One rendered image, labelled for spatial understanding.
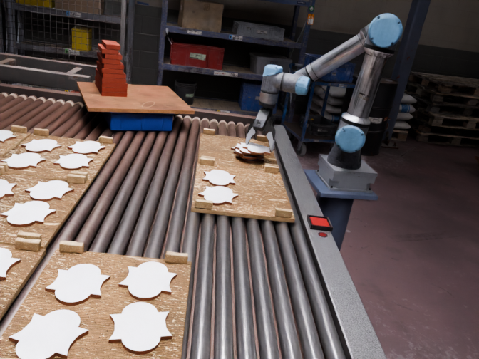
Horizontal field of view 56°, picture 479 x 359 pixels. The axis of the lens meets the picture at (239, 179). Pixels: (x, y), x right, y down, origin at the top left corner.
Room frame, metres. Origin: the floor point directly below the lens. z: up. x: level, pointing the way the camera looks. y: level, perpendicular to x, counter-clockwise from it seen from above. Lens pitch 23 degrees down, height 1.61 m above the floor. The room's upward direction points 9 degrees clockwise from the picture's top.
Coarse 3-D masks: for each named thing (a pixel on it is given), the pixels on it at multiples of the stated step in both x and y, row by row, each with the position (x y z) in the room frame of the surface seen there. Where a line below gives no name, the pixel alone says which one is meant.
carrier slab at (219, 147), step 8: (200, 136) 2.07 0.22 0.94; (208, 136) 2.08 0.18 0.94; (216, 136) 2.10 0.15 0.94; (224, 136) 2.12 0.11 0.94; (200, 144) 1.95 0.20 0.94; (208, 144) 1.97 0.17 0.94; (216, 144) 1.99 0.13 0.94; (224, 144) 2.00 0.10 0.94; (232, 144) 2.02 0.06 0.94; (264, 144) 2.10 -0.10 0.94; (200, 152) 1.84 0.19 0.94; (208, 152) 1.85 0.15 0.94; (216, 152) 1.87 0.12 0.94; (224, 152) 1.88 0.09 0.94; (232, 152) 1.90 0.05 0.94; (272, 152) 1.99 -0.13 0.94; (216, 160) 1.77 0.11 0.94; (224, 160) 1.79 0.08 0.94; (232, 160) 1.80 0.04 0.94; (240, 160) 1.82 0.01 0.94; (264, 160) 1.86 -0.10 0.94; (272, 160) 1.88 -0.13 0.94; (248, 168) 1.74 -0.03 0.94; (256, 168) 1.75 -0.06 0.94
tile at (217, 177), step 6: (204, 174) 1.60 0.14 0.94; (210, 174) 1.59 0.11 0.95; (216, 174) 1.60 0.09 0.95; (222, 174) 1.61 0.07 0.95; (228, 174) 1.62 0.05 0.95; (204, 180) 1.54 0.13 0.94; (210, 180) 1.53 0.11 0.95; (216, 180) 1.54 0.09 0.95; (222, 180) 1.55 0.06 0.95; (228, 180) 1.55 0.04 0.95; (216, 186) 1.50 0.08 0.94; (222, 186) 1.51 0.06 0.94
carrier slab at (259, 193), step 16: (240, 176) 1.64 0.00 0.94; (256, 176) 1.67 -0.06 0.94; (272, 176) 1.69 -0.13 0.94; (240, 192) 1.48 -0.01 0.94; (256, 192) 1.51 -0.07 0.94; (272, 192) 1.53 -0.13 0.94; (192, 208) 1.31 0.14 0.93; (224, 208) 1.34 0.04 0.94; (240, 208) 1.36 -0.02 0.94; (256, 208) 1.38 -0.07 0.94; (272, 208) 1.40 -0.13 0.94; (288, 208) 1.42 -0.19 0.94
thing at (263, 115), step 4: (260, 108) 1.85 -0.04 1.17; (264, 108) 1.85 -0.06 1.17; (260, 112) 1.84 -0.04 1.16; (264, 112) 1.83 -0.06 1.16; (268, 112) 1.83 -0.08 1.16; (260, 116) 1.81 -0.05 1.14; (264, 116) 1.81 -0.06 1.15; (268, 116) 1.82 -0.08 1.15; (256, 120) 1.79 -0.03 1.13; (260, 120) 1.79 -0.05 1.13; (264, 120) 1.79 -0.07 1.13; (256, 124) 1.77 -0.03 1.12; (260, 124) 1.77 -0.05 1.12; (264, 124) 1.78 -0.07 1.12; (256, 128) 1.77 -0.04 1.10; (260, 128) 1.76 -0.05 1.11
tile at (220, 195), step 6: (204, 192) 1.41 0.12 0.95; (210, 192) 1.42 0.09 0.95; (216, 192) 1.43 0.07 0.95; (222, 192) 1.44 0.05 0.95; (228, 192) 1.45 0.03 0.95; (204, 198) 1.38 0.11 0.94; (210, 198) 1.38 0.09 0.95; (216, 198) 1.38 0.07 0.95; (222, 198) 1.39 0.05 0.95; (228, 198) 1.40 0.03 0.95; (234, 198) 1.42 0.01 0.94; (216, 204) 1.35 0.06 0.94
